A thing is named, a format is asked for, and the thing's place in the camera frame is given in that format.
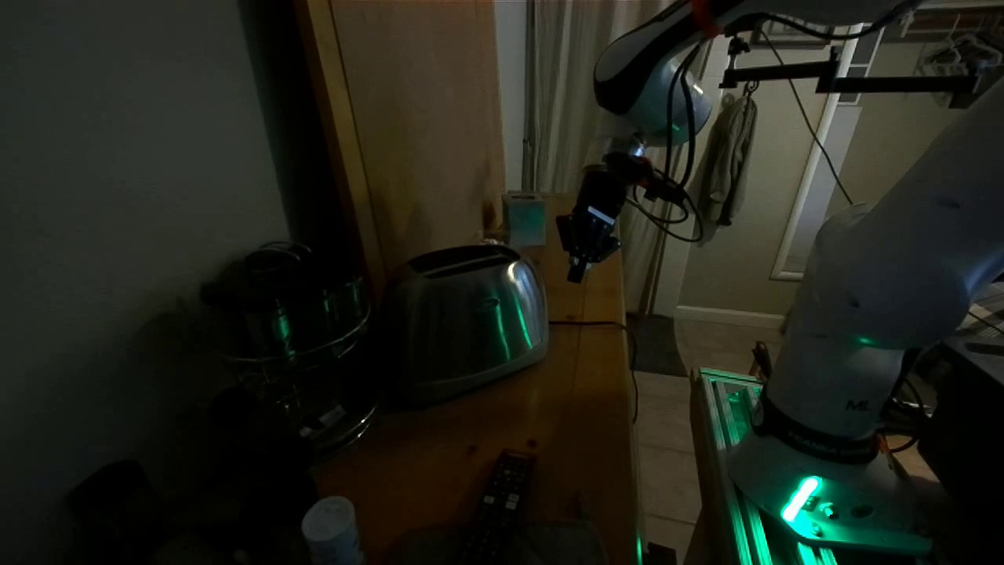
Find white cylindrical bottle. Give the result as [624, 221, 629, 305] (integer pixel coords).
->
[302, 495, 364, 565]

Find black remote control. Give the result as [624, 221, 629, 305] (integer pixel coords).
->
[455, 451, 537, 565]

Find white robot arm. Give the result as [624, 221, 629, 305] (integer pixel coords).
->
[592, 0, 1004, 463]

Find silver two-slot toaster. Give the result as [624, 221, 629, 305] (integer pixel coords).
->
[380, 241, 550, 404]

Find wooden cabinet panel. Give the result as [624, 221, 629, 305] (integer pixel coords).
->
[293, 0, 506, 290]

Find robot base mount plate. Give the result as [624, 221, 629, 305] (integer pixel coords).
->
[725, 435, 932, 556]

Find small teal box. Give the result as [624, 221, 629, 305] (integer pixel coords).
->
[506, 195, 546, 247]

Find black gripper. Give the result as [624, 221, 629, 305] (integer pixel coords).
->
[557, 153, 654, 282]

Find hanging grey cloth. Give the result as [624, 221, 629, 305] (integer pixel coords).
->
[694, 95, 759, 241]

